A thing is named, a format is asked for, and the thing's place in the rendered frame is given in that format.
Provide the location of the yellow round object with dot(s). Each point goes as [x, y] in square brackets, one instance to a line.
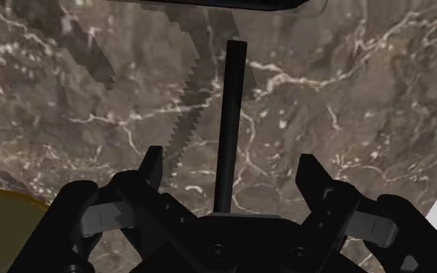
[2, 227]

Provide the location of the black slender stick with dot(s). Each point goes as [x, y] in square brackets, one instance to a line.
[230, 124]

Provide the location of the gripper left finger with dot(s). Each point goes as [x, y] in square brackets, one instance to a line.
[135, 196]

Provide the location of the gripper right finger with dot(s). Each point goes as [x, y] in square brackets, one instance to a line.
[331, 206]

